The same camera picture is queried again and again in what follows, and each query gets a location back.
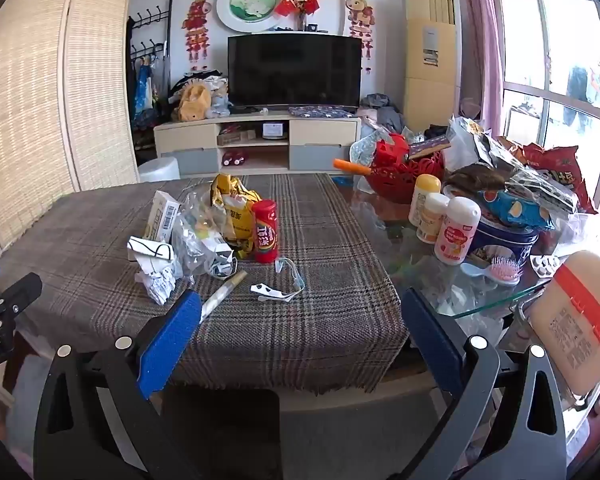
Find pile of clothes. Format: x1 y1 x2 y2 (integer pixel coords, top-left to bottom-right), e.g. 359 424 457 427
357 92 406 136

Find white round stool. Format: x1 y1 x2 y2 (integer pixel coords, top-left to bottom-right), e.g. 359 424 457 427
139 156 181 183

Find silver blister pack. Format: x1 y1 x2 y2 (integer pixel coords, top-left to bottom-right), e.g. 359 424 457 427
530 254 563 278

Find white tag with teal strap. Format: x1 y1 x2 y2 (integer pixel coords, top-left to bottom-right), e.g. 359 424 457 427
250 257 306 303

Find cream television stand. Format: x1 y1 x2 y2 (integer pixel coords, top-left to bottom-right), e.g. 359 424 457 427
153 112 363 177

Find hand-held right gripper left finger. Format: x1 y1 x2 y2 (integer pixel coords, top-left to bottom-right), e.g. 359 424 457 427
34 290 202 480

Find cream paper carton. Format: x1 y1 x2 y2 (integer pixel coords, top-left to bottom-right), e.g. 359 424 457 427
142 191 182 246

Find blue chips bag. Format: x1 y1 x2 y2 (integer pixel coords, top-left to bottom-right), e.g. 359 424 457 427
482 189 556 231

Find small white bottle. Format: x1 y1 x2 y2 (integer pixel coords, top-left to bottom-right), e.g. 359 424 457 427
416 193 451 245

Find white paper with black lines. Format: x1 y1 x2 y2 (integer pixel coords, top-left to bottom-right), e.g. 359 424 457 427
126 235 176 262

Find blue round tin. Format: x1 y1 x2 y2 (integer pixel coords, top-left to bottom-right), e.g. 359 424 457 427
442 185 540 268

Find pink hairbrush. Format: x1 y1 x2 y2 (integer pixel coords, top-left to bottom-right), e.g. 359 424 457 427
460 256 523 287

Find yellow snack bag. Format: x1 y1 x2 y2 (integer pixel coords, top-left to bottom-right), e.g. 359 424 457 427
209 173 263 261

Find yellow plush toy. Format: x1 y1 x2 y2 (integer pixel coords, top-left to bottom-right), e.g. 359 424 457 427
172 84 212 122

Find red snack bag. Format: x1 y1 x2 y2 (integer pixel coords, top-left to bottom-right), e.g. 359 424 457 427
522 144 598 215

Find black coat rack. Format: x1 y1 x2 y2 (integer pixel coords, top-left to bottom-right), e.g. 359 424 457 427
127 0 173 151

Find blue patterned cloth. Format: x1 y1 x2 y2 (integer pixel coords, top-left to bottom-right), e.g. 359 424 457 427
288 105 358 118

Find white stick tube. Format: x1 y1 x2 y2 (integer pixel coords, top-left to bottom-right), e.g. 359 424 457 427
198 270 248 321

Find white bottle with pink label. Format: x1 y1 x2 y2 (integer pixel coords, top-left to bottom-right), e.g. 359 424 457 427
434 196 482 266

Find round white wall plate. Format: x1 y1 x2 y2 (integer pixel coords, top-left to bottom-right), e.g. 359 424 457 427
216 0 288 32

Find orange tool handle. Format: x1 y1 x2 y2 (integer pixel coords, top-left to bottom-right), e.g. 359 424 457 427
333 158 373 176

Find blue hanging garment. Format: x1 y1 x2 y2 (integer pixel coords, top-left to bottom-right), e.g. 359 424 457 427
132 62 156 121

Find woven folding screen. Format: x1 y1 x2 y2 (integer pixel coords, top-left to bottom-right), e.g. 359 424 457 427
0 0 141 266

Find brown furry item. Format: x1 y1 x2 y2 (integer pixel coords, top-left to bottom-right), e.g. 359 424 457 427
445 164 513 192

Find grey cloth pile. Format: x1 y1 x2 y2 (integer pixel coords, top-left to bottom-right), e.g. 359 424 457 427
210 77 231 118

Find red candy canister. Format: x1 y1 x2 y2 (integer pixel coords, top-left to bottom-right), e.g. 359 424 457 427
251 199 279 264

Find cream standing air conditioner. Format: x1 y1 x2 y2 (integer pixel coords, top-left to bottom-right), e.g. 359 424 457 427
404 0 463 133

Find clear plastic bag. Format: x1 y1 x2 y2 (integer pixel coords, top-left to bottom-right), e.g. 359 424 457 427
171 190 238 281

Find red plastic basket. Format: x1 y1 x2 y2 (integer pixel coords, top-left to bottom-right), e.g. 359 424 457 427
367 132 446 206

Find red hanging wall ornament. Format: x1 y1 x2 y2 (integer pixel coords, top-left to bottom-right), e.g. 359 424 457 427
182 0 212 72
345 0 376 73

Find crumpled white paper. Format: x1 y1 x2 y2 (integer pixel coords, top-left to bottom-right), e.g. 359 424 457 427
135 260 177 306

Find plaid brown tablecloth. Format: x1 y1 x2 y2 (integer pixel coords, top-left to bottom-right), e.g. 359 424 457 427
0 172 411 396

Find large window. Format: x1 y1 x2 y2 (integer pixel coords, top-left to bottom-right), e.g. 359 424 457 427
490 0 600 201

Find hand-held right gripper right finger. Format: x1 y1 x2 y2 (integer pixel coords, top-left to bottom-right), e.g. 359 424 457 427
402 287 567 480

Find red flowers in vase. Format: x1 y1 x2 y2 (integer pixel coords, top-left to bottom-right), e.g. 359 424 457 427
275 0 326 32

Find white bottle with yellow cap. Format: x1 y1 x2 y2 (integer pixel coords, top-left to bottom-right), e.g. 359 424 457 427
408 174 442 228

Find pink curtain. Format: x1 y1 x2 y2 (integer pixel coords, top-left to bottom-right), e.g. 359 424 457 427
457 0 503 136

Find flat cardboard box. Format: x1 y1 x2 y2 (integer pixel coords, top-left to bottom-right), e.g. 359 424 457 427
217 130 256 146

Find black television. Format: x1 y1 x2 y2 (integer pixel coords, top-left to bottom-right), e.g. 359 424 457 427
227 34 362 110

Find black white patterned packet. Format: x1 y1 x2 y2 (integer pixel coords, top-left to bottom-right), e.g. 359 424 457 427
510 167 578 213

